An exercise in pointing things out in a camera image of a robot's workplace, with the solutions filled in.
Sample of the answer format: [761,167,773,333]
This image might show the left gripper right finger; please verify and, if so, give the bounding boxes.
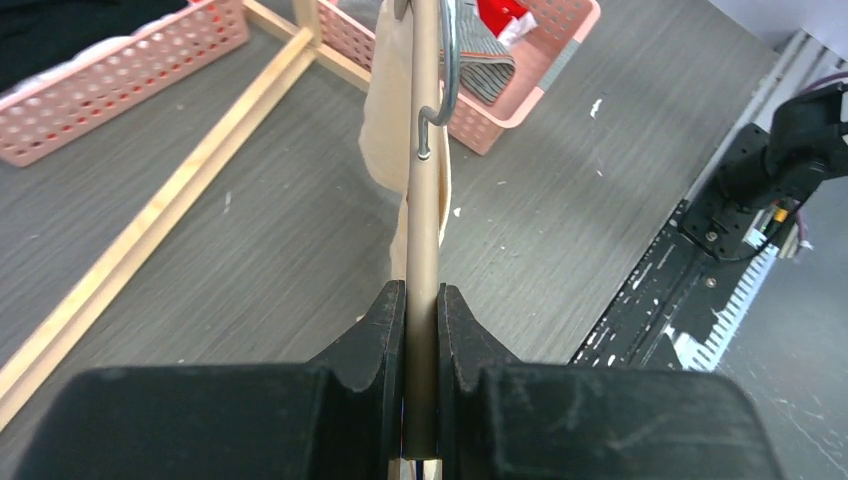
[437,285,784,479]

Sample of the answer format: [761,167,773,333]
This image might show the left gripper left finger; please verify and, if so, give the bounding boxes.
[15,281,406,479]

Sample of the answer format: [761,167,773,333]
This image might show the wooden hanger of beige underwear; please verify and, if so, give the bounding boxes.
[393,1,459,479]

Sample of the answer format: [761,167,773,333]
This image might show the beige underwear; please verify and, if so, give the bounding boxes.
[359,1,413,280]

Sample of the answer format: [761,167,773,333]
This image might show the grey striped underwear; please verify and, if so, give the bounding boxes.
[456,1,516,105]

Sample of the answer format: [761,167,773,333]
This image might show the red underwear white trim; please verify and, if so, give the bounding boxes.
[475,0,538,49]

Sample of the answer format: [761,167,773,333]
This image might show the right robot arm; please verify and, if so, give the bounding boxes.
[717,83,847,210]

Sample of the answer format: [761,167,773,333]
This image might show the empty pink basket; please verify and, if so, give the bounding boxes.
[318,1,601,155]

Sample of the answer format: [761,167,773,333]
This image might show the pink basket with black clothes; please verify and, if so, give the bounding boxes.
[1,1,249,167]

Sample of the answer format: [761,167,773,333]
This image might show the black clothes in basket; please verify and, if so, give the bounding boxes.
[1,0,189,91]

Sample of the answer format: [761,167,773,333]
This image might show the white slotted cable duct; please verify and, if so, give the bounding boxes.
[665,245,778,372]

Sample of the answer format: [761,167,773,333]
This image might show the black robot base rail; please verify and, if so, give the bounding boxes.
[572,181,786,370]

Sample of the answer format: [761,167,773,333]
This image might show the wooden clothes rack frame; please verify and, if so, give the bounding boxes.
[1,1,374,427]

